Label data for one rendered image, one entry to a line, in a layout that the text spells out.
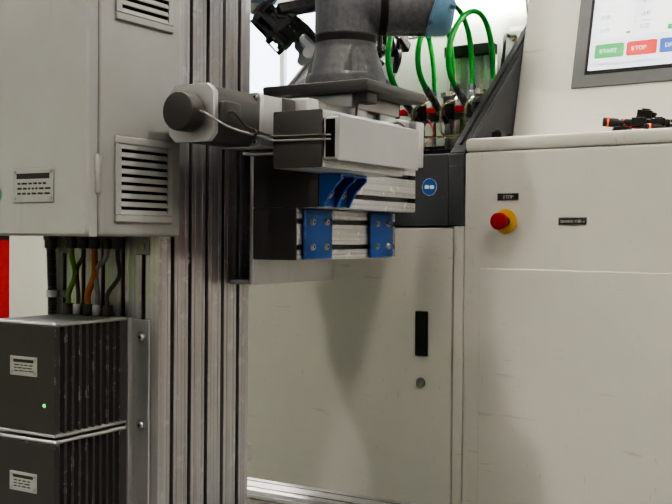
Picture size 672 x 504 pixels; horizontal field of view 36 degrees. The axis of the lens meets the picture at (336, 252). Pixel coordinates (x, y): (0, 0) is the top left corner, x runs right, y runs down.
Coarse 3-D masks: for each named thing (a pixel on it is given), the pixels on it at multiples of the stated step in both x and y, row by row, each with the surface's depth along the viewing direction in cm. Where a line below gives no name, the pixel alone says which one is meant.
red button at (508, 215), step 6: (504, 210) 217; (510, 210) 216; (492, 216) 215; (498, 216) 213; (504, 216) 213; (510, 216) 216; (492, 222) 214; (498, 222) 213; (504, 222) 213; (510, 222) 216; (516, 222) 215; (498, 228) 214; (504, 228) 217; (510, 228) 216
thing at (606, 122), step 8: (640, 112) 210; (648, 112) 209; (608, 120) 212; (616, 120) 212; (624, 120) 215; (632, 120) 210; (640, 120) 209; (648, 120) 209; (656, 120) 207; (664, 120) 206; (616, 128) 212; (624, 128) 211; (632, 128) 212; (640, 128) 212; (648, 128) 206
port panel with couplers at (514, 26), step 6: (510, 18) 275; (516, 18) 274; (522, 18) 273; (510, 24) 275; (516, 24) 274; (522, 24) 273; (510, 30) 275; (516, 30) 274; (510, 36) 271; (516, 36) 273; (510, 42) 275; (510, 48) 275
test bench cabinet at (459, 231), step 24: (456, 240) 224; (456, 264) 224; (456, 288) 224; (456, 312) 224; (456, 336) 224; (456, 360) 224; (456, 384) 224; (456, 408) 224; (456, 432) 224; (456, 456) 224; (456, 480) 224
